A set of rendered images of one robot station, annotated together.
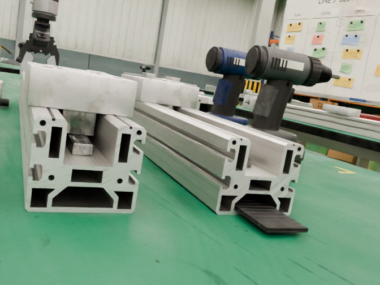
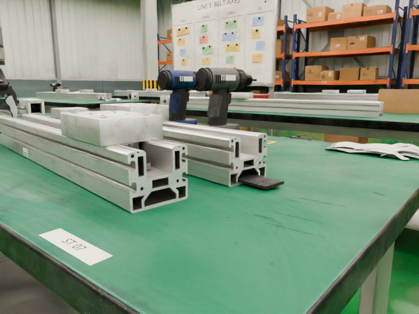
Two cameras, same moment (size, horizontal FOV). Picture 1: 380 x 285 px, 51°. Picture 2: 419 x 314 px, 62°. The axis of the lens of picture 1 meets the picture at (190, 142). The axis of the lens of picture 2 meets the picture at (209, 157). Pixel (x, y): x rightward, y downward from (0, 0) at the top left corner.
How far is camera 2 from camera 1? 21 cm
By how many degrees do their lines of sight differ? 17
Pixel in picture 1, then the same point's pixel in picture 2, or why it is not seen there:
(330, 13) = (209, 17)
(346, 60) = (229, 53)
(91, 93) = (137, 129)
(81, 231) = (174, 215)
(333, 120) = (235, 103)
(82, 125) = not seen: hidden behind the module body
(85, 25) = not seen: outside the picture
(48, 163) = (139, 180)
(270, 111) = (219, 112)
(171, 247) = (227, 209)
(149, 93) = not seen: hidden behind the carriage
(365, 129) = (259, 106)
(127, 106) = (159, 133)
